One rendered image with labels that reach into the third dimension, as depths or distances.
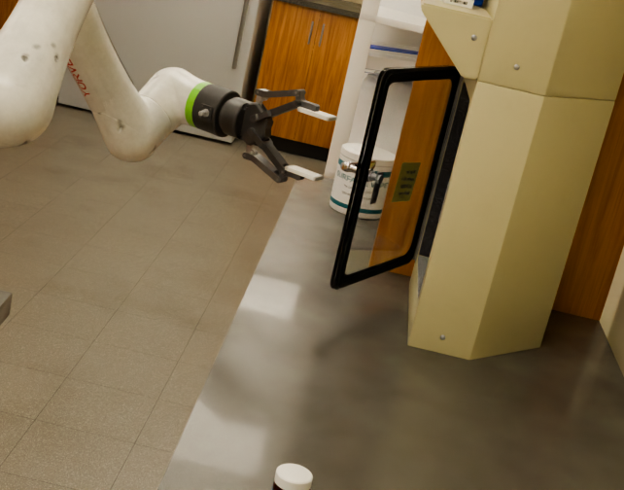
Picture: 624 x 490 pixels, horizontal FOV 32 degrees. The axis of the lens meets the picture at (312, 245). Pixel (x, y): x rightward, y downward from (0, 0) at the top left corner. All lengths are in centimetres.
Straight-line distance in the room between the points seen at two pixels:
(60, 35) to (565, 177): 86
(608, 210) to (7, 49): 121
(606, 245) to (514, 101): 56
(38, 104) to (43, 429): 186
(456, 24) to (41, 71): 64
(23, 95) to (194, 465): 56
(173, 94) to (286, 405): 78
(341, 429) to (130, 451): 175
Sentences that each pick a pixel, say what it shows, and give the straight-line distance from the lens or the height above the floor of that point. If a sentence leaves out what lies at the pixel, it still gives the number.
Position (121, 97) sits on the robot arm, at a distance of 204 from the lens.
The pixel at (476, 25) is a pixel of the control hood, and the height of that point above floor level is 149.
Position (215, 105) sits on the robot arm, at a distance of 207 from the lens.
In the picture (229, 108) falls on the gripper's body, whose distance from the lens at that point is 206.
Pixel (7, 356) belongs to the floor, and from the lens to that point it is 370.
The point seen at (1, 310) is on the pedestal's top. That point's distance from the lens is 175.
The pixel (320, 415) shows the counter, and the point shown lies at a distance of 157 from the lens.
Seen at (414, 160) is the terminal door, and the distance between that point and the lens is 201.
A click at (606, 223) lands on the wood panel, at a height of 114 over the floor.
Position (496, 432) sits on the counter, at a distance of 167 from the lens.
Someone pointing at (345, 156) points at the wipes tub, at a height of 107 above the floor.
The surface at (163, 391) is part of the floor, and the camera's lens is 361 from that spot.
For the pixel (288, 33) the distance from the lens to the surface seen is 684.
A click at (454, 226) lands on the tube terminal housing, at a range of 181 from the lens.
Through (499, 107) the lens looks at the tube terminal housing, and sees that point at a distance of 177.
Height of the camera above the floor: 165
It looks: 18 degrees down
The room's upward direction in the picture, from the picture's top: 13 degrees clockwise
